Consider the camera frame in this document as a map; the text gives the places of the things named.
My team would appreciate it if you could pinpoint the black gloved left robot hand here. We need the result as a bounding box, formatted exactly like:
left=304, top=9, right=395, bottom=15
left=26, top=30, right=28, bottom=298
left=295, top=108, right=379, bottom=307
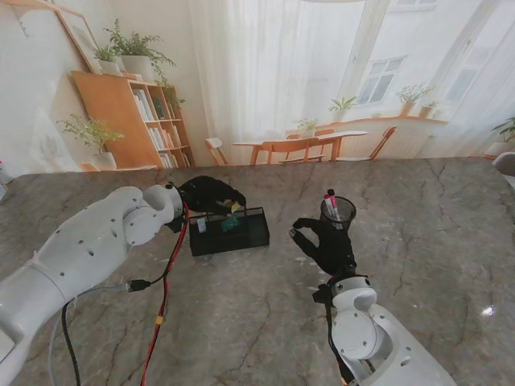
left=176, top=175, right=249, bottom=220

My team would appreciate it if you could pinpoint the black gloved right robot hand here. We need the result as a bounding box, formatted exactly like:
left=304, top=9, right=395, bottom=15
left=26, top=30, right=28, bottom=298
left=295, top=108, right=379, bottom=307
left=288, top=216, right=358, bottom=278

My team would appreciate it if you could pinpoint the black mesh pen cup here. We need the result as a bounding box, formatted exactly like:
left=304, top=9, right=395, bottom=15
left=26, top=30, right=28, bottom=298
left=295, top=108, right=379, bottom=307
left=319, top=195, right=358, bottom=234

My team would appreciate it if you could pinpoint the black mesh desk organizer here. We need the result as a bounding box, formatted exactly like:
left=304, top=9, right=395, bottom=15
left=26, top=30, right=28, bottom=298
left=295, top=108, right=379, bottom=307
left=188, top=204, right=270, bottom=257

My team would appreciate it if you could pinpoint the printed room scene backdrop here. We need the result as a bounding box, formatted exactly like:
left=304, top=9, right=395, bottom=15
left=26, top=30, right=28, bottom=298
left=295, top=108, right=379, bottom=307
left=0, top=0, right=515, bottom=176

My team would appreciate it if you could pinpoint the red black right arm cable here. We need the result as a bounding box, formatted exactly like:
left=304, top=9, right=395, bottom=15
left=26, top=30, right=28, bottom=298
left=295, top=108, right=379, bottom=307
left=324, top=289, right=355, bottom=386

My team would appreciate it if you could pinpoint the red black arm cable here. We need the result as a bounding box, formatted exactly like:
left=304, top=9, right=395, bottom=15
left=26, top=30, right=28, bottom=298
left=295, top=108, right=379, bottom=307
left=324, top=289, right=355, bottom=386
left=47, top=203, right=192, bottom=386

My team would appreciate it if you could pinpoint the red black left arm cable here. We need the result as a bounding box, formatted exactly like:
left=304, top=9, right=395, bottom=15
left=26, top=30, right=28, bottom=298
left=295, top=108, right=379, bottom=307
left=47, top=203, right=192, bottom=386

